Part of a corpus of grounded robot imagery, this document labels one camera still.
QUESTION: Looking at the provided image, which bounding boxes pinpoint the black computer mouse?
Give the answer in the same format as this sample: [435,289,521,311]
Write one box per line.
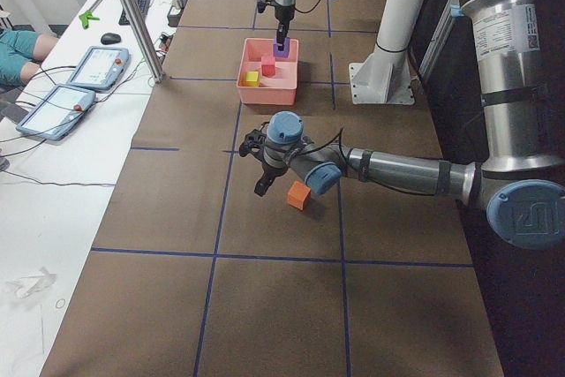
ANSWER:
[100,33,122,45]

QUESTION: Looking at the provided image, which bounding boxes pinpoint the lower teach pendant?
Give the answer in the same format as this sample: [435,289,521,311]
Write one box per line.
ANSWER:
[16,84,96,141]

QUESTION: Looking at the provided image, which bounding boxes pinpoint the brown paper table cover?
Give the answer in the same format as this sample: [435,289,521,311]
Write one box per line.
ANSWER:
[41,0,502,376]

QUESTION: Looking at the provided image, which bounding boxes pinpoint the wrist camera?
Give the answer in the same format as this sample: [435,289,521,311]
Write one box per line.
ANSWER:
[238,129,266,160]
[257,0,276,14]

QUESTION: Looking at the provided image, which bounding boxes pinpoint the green plastic clamp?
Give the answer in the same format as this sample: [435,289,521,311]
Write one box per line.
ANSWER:
[79,10,99,29]

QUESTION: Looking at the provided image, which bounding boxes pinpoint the pink plastic bin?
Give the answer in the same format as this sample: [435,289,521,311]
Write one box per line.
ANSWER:
[237,38,299,105]

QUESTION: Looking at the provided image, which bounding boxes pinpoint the grey power adapter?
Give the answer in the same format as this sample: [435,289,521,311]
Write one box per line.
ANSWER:
[167,4,184,27]

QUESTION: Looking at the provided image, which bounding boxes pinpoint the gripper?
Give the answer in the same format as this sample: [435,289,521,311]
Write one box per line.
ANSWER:
[254,161,288,197]
[275,4,295,43]

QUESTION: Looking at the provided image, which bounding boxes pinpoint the red foam block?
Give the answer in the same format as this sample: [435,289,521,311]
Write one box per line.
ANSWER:
[260,55,276,77]

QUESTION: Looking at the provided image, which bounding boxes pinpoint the upper teach pendant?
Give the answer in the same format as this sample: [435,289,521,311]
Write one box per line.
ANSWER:
[67,46,130,90]

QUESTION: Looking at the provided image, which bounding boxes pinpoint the crumpled clear plastic wrap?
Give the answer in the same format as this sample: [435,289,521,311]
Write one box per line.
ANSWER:
[4,267,57,300]

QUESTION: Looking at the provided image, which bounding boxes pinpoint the teach pendant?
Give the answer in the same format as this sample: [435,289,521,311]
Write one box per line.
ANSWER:
[67,46,130,90]
[16,84,96,141]

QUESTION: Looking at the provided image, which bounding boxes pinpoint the purple foam block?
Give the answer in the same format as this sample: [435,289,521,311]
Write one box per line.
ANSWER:
[273,38,290,58]

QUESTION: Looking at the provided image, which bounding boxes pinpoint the aluminium frame post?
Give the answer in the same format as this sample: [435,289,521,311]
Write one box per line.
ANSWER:
[120,0,164,83]

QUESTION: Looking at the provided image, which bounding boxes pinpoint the orange foam block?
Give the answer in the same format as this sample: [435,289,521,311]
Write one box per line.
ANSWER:
[286,181,311,210]

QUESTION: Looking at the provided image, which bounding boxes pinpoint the seated person legs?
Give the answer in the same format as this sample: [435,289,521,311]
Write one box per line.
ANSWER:
[1,29,59,87]

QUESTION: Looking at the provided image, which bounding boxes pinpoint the yellow foam block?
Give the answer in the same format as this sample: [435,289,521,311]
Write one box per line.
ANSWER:
[243,71,260,87]

